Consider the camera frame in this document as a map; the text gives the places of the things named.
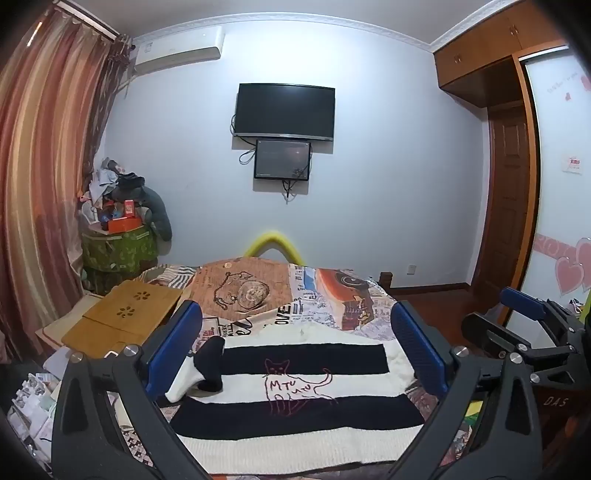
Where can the pink heart stickers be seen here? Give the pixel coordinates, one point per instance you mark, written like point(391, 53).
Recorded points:
point(565, 272)

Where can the green storage bin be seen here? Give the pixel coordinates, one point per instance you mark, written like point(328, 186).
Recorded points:
point(117, 254)

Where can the striped red curtain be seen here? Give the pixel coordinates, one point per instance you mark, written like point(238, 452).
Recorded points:
point(41, 161)

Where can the wooden lap desk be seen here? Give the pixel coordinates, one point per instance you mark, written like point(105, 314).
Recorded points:
point(120, 314)

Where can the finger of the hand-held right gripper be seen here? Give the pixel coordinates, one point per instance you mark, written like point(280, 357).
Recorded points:
point(521, 302)
point(489, 330)

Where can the stack of papers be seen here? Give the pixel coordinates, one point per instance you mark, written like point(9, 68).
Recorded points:
point(34, 401)

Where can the black wall television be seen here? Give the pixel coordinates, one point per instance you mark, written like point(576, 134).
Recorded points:
point(284, 110)

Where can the red and white label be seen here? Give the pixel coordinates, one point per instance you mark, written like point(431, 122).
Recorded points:
point(575, 165)

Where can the white air conditioner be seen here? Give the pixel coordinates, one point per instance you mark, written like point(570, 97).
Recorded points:
point(180, 46)

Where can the yellow foam tube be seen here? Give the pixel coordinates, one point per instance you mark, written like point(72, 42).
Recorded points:
point(270, 237)

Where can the beige flat board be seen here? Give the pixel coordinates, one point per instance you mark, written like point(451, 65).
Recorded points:
point(60, 330)

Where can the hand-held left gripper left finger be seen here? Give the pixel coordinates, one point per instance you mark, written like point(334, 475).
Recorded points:
point(178, 341)

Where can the small orange box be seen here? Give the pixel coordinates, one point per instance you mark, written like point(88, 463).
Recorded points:
point(130, 207)

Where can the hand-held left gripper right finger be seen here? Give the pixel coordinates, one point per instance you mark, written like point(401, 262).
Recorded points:
point(418, 346)

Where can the small black wall monitor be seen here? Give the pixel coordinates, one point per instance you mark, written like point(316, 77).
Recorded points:
point(281, 159)

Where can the black and white striped sweater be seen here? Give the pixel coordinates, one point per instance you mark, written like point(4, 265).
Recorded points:
point(300, 410)

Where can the orange flat box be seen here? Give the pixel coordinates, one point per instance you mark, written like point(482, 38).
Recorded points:
point(123, 225)

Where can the wooden wardrobe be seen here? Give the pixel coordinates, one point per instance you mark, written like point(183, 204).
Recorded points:
point(554, 138)

